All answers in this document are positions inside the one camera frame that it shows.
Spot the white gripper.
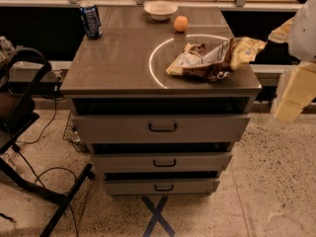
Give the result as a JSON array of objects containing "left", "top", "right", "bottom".
[{"left": 268, "top": 0, "right": 316, "bottom": 122}]

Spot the brown yellow chip bag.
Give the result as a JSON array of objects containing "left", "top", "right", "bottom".
[{"left": 166, "top": 37, "right": 266, "bottom": 83}]

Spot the blue pepsi can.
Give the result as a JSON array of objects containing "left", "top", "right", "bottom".
[{"left": 79, "top": 2, "right": 102, "bottom": 39}]

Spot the orange fruit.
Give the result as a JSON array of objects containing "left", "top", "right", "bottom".
[{"left": 174, "top": 16, "right": 189, "bottom": 33}]

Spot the white bowl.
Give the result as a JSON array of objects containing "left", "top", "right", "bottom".
[{"left": 144, "top": 1, "right": 178, "bottom": 21}]

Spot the grey drawer cabinet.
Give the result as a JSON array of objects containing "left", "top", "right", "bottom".
[{"left": 61, "top": 7, "right": 261, "bottom": 181}]

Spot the top grey drawer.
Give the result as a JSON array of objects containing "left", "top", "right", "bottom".
[{"left": 73, "top": 115, "right": 250, "bottom": 144}]

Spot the grey drawer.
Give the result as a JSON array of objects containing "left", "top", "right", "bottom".
[
  {"left": 73, "top": 115, "right": 250, "bottom": 144},
  {"left": 104, "top": 178, "right": 220, "bottom": 196},
  {"left": 92, "top": 152, "right": 232, "bottom": 173}
]

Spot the blue tape cross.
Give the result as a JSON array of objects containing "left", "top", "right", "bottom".
[{"left": 141, "top": 196, "right": 175, "bottom": 237}]

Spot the middle grey drawer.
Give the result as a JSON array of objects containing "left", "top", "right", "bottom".
[{"left": 92, "top": 152, "right": 232, "bottom": 173}]

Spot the bottom grey drawer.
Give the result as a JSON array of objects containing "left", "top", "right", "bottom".
[{"left": 104, "top": 178, "right": 220, "bottom": 196}]

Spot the black folding chair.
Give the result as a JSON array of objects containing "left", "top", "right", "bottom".
[{"left": 0, "top": 46, "right": 95, "bottom": 237}]

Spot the wire mesh basket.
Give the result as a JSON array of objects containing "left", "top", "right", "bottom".
[{"left": 62, "top": 114, "right": 89, "bottom": 153}]

